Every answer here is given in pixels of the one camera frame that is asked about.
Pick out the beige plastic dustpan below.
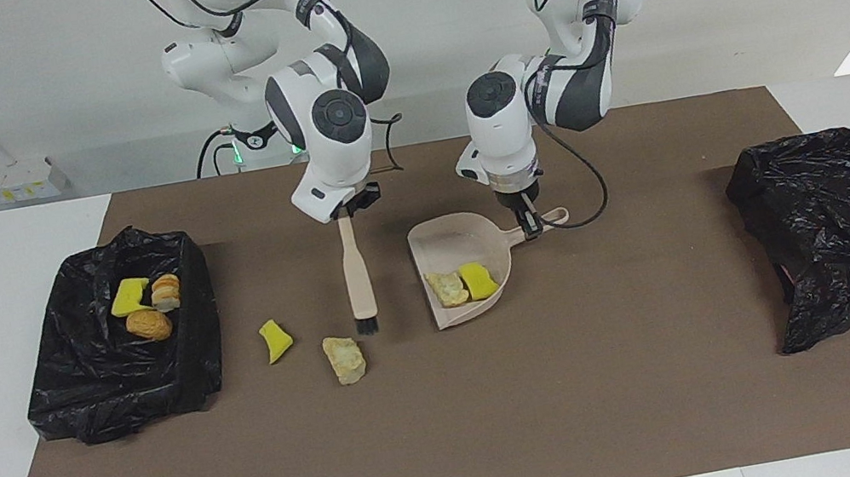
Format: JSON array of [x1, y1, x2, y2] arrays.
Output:
[[403, 194, 586, 334]]

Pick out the beige hand brush black bristles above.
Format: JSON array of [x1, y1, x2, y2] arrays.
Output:
[[333, 204, 383, 338]]

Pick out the pale orange layered sponge chunk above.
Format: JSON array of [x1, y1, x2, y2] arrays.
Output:
[[147, 271, 185, 314]]

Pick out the brown sponge chunk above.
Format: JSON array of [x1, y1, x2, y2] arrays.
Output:
[[123, 305, 175, 348]]

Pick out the notched yellow sponge piece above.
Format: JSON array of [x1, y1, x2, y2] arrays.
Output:
[[106, 274, 156, 319]]

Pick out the brown table mat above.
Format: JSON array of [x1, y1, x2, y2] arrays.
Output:
[[0, 70, 850, 477]]

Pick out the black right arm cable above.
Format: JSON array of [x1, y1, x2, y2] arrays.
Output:
[[130, 0, 411, 211]]

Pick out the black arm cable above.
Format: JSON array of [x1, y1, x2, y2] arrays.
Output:
[[130, 0, 411, 211], [506, 0, 676, 234]]

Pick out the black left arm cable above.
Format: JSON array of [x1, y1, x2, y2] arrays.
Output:
[[506, 0, 676, 234]]

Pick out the black base power cable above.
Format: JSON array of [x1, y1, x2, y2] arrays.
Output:
[[190, 126, 246, 181]]

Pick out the white wall socket box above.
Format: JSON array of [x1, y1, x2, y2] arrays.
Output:
[[0, 152, 72, 207]]

